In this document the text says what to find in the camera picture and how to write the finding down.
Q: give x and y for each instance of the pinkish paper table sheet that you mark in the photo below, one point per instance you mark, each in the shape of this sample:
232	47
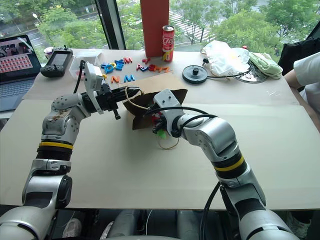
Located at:
237	92

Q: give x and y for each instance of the white shoe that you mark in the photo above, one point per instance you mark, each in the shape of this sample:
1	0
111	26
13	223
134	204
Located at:
72	228
297	222

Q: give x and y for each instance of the yellow small letter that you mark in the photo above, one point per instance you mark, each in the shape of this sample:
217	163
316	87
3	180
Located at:
104	76

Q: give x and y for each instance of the person's bare forearm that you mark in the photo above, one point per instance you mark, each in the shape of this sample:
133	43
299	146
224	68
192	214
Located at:
293	79

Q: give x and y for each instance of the red letter Y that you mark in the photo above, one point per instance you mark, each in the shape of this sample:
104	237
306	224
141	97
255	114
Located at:
146	60

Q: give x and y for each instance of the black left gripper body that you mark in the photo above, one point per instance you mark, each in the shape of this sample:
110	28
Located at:
106	98

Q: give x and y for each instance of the person in white shirt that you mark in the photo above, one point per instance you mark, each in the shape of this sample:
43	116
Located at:
310	77

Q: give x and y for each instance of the yellow letter O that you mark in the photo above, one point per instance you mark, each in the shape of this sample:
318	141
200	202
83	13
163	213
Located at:
111	66

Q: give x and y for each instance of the blue letter C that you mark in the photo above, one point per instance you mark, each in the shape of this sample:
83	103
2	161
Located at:
103	66

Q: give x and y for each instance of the clear plastic box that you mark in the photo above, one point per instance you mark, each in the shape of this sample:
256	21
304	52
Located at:
82	60

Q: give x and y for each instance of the black window frame post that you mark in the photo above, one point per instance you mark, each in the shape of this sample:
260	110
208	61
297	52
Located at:
110	25

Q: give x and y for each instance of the blue letter E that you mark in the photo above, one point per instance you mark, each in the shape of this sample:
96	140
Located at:
119	67

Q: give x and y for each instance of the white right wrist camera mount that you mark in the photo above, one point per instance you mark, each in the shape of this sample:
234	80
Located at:
166	100

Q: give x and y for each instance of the black power plug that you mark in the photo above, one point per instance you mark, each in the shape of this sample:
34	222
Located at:
205	61

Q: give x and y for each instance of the blue letter X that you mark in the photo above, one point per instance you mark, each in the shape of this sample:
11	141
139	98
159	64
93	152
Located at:
118	61

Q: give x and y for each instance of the red soda can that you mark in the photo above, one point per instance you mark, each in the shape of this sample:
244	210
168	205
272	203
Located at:
168	43

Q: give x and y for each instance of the red letter M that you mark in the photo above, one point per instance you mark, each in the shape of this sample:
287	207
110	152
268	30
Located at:
127	60

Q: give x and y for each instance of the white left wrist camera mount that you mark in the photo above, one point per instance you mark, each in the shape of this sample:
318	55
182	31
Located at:
92	75

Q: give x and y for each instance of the red letter A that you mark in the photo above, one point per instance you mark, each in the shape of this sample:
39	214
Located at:
139	66

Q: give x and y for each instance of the round metal plate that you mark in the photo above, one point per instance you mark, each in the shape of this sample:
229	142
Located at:
252	75

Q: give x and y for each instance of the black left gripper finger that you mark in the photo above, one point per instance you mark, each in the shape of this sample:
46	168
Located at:
128	90
130	97

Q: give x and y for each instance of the orange letter Z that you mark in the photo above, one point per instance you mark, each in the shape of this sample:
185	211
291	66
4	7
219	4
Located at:
163	69

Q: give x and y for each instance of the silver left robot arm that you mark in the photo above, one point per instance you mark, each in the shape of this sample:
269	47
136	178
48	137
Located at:
60	120

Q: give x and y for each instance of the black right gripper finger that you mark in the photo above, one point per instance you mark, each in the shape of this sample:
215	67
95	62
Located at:
156	128

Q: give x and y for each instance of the open grey laptop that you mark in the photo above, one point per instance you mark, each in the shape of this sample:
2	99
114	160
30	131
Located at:
15	72

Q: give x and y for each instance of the red white green plush toy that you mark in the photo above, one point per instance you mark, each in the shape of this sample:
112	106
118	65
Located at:
161	135

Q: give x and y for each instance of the orange letter N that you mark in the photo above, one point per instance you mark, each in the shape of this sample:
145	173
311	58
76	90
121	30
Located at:
115	79

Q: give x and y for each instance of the beige paper table sheet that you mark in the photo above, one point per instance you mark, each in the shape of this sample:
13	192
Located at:
140	170

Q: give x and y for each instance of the red-orange upright pillar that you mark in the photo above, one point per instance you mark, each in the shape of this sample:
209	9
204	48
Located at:
155	27

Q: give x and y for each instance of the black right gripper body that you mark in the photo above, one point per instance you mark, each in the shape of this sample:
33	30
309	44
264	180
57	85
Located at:
165	125

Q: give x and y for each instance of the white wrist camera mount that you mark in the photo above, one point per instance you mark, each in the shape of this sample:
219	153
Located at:
92	75
166	100

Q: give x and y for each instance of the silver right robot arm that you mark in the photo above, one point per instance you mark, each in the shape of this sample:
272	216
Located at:
215	135

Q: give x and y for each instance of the dark rounded robot legs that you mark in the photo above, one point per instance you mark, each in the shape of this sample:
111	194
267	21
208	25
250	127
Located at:
140	225

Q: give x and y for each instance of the blue letter W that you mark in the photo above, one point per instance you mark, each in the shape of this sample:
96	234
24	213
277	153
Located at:
129	78

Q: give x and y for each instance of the light green cloth pouch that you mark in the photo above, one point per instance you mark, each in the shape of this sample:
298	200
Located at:
263	65

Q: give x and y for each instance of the cup with purple lid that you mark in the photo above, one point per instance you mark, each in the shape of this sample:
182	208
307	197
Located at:
48	52

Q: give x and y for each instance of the white crumpled plastic bag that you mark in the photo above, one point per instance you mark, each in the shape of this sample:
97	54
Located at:
222	58

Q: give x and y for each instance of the black bag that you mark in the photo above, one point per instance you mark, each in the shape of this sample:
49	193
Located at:
297	53

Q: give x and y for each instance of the black handheld remote controller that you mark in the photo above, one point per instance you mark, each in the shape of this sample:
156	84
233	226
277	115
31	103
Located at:
58	62

